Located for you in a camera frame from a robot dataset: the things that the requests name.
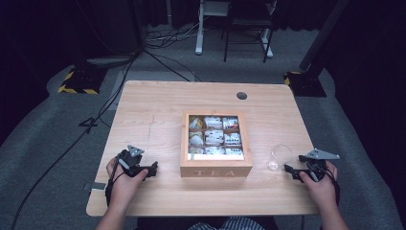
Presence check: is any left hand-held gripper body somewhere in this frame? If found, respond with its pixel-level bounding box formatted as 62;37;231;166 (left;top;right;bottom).
116;145;151;178

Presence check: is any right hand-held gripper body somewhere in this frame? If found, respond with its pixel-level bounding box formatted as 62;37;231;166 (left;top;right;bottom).
298;148;341;184

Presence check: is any clear glass cup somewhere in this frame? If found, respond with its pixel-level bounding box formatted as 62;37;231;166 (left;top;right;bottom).
266;144;297;173

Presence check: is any wooden tea box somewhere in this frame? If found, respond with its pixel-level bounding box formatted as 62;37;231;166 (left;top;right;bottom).
179;109;254;178

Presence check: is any person's left hand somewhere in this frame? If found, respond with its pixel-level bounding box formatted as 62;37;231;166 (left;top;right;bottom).
105;157;149;209

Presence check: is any person's right hand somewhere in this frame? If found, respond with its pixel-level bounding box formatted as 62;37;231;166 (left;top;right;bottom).
299;160;338;211

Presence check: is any grey tape strip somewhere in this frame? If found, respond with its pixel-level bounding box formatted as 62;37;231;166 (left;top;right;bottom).
82;181;107;193

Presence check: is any group of wrapped tea bags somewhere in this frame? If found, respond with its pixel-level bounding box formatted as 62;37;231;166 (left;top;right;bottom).
188;115;245;157

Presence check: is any black yellow striped stand base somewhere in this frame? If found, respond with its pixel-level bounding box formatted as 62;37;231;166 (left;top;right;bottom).
56;65;108;96
283;70;327;98

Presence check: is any person's striped clothing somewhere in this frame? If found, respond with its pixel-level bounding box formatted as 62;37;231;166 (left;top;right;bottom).
187;216;266;230

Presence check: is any dark stand with grey base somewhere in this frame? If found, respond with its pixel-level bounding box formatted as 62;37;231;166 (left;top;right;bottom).
74;0;146;69

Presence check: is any dark slanted stand pole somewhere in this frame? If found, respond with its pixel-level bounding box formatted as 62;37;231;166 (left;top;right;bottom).
299;0;350;72

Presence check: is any black metal chair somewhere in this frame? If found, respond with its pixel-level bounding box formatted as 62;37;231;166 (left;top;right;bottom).
221;0;278;64

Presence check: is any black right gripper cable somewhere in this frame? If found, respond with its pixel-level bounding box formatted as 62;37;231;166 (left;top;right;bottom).
321;162;341;207

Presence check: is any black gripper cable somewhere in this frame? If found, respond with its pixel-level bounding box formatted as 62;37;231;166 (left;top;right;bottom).
104;158;128;206
321;162;341;207

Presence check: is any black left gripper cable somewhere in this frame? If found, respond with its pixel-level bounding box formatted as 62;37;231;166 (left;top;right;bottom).
104;158;128;206

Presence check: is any long black floor cable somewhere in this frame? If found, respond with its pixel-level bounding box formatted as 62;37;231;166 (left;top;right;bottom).
11;51;142;230

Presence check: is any bundle of floor cables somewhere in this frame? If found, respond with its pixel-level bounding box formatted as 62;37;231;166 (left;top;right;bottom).
145;21;206;50

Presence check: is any white desk frame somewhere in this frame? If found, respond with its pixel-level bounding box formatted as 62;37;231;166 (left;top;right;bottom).
194;0;278;59

